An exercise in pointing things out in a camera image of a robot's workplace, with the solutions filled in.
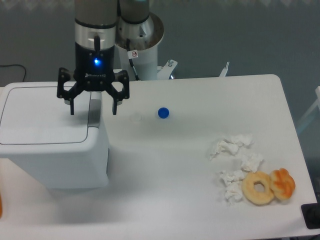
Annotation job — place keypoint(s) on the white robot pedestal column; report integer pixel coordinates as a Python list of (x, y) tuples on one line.
[(137, 46)]

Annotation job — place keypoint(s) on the crumpled white tissue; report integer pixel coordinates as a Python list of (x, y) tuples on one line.
[(251, 162), (230, 144), (233, 192)]

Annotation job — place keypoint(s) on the lower crumpled white tissue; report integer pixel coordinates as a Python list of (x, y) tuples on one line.
[(233, 192)]

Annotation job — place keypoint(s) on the middle crumpled white tissue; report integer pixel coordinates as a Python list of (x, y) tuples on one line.
[(251, 162)]

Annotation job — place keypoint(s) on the black device at table corner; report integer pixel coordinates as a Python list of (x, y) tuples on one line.
[(311, 215)]

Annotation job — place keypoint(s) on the orange glazed twisted bread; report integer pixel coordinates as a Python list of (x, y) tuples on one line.
[(282, 184)]

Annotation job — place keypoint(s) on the orange object at left edge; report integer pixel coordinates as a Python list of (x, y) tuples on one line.
[(1, 206)]

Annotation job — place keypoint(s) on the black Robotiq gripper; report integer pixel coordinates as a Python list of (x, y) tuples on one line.
[(94, 71)]

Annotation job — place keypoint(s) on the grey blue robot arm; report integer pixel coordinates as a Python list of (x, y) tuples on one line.
[(95, 38)]

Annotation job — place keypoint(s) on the white trash can body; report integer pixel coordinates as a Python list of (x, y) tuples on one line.
[(66, 165)]

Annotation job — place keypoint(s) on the plain ring donut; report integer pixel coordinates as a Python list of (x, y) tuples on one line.
[(257, 189)]

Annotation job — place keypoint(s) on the white trash can lid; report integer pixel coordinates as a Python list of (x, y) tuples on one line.
[(35, 116)]

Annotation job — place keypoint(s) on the upper crumpled white tissue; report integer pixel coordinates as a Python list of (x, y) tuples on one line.
[(230, 144)]

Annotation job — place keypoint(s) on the blue bottle cap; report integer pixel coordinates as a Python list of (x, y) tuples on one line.
[(163, 112)]

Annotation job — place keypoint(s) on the white metal frame at right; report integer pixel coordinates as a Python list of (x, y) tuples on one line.
[(311, 113)]

